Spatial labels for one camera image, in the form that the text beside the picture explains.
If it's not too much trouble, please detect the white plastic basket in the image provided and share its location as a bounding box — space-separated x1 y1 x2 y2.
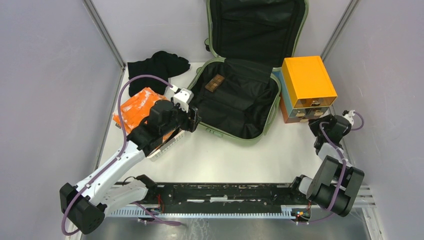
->
147 130 185 162

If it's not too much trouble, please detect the green hard-shell suitcase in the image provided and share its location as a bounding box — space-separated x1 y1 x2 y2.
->
188 0 309 144

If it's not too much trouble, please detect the orange white garment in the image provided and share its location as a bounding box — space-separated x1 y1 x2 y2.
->
120 87 169 137

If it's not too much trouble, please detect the orange blue box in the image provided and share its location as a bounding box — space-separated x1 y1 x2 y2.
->
278 55 338 124

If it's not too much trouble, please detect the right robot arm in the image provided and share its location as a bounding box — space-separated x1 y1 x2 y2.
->
288 110 365 217

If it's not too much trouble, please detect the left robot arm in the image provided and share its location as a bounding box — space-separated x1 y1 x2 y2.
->
59 100 201 236

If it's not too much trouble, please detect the black cloth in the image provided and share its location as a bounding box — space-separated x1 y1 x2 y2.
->
127 51 191 97

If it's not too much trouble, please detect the gold knob blue drawer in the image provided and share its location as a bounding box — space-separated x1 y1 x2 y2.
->
295 110 324 119

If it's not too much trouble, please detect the gold knob yellow drawer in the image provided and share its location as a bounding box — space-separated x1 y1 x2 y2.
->
310 100 321 107

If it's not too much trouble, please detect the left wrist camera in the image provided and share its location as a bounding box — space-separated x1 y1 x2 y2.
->
170 85 194 113

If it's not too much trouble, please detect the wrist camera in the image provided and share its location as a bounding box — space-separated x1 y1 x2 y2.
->
170 85 194 113
342 110 356 127

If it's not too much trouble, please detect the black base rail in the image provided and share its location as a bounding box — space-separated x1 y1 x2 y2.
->
105 182 321 220

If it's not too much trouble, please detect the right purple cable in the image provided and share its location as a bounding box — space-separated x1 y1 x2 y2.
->
296 110 365 224

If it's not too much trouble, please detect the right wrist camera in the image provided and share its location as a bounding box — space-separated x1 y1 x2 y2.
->
342 110 356 127

